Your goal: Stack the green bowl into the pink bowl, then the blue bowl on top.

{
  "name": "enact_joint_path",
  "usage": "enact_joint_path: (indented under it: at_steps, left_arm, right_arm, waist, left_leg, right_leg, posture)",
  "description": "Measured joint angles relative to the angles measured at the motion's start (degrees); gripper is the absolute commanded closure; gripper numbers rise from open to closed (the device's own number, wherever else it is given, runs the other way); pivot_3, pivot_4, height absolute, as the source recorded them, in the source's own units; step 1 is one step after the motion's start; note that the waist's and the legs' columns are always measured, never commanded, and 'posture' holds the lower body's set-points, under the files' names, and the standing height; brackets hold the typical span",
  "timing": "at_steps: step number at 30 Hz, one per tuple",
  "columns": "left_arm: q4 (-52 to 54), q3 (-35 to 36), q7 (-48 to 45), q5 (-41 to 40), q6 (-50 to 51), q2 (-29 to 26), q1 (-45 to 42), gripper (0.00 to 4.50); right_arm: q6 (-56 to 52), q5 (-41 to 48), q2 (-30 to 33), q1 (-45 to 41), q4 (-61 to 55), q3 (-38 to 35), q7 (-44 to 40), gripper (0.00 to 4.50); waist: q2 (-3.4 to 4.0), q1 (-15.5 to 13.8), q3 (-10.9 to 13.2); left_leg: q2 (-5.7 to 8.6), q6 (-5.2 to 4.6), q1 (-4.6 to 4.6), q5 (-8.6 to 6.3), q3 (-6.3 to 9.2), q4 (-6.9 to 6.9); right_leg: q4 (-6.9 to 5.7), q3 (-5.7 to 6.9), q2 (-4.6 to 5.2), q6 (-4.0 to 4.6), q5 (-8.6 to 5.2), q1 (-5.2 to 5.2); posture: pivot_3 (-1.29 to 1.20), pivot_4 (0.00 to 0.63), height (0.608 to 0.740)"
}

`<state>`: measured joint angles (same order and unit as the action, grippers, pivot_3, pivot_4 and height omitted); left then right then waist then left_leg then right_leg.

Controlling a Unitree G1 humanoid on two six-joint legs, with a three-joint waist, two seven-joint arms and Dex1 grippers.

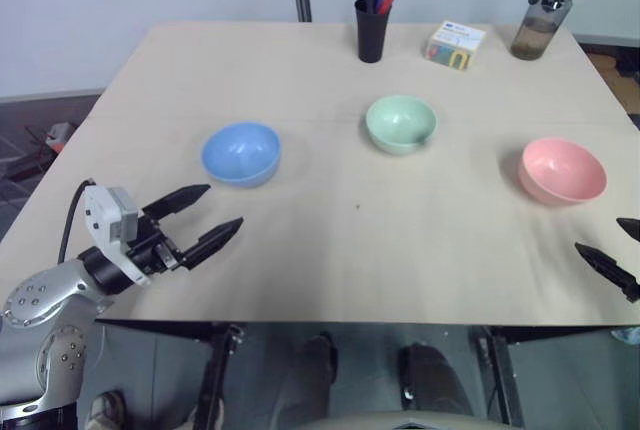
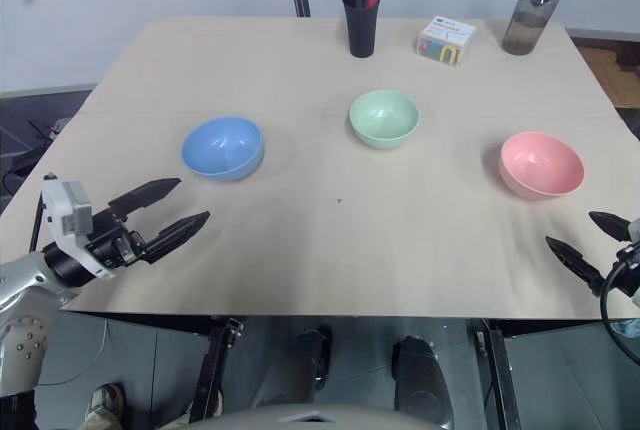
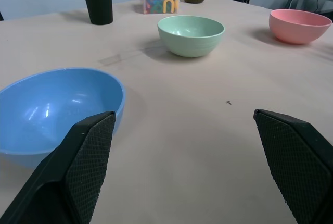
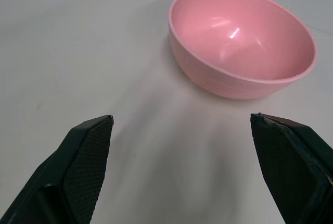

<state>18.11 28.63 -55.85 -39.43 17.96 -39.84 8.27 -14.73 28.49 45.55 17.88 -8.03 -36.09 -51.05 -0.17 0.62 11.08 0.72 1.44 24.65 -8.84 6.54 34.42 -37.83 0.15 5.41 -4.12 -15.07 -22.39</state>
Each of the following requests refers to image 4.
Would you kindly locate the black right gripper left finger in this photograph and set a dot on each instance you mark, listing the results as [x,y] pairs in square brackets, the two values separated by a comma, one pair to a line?
[75,166]

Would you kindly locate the pink plastic bowl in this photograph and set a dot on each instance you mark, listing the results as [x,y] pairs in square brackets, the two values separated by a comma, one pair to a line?
[242,44]

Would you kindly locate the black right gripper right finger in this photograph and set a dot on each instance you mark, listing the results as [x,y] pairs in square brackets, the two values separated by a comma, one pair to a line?
[291,166]

